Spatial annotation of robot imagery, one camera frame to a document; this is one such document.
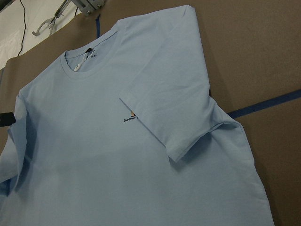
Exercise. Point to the metal reacher grabber tool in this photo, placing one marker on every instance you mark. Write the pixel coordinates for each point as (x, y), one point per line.
(51, 21)

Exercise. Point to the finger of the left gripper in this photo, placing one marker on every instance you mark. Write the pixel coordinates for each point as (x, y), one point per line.
(7, 119)

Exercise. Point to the white clothing hang tag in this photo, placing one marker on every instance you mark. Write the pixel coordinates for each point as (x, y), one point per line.
(78, 66)

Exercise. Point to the brown table cover mat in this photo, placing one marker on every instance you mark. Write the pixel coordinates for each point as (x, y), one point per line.
(253, 56)

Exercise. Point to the light blue t-shirt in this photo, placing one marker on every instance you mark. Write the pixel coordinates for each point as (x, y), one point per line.
(130, 139)

